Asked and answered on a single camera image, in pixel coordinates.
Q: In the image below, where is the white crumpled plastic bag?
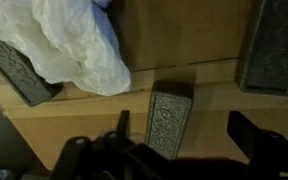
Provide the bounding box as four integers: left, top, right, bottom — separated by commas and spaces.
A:
0, 0, 132, 97

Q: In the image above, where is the black felt whiteboard eraser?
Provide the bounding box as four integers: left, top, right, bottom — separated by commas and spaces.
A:
0, 35, 64, 108
144, 79, 195, 161
235, 0, 288, 97

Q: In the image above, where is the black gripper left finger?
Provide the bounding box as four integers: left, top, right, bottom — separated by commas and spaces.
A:
116, 109, 132, 140

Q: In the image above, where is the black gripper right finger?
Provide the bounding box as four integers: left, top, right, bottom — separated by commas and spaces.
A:
226, 110, 269, 165

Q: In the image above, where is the large brown cardboard box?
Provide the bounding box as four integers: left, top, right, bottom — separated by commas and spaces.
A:
0, 0, 288, 172

